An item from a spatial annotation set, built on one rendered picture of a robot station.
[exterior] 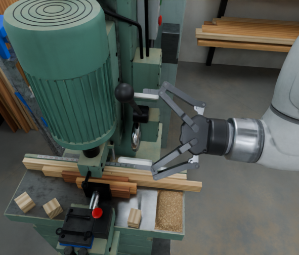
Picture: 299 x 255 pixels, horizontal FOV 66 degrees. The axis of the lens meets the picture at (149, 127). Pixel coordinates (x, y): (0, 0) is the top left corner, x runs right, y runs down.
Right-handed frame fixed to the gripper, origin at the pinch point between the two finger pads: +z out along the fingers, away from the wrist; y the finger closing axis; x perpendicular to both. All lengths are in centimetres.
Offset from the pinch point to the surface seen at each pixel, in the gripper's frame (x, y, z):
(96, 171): -23.0, -15.4, 11.5
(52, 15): 9.1, 18.0, 13.5
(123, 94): 9.3, 5.8, -0.1
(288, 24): -202, 118, -129
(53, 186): -33, -25, 29
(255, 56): -249, 97, -116
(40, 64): 9.2, 9.6, 14.8
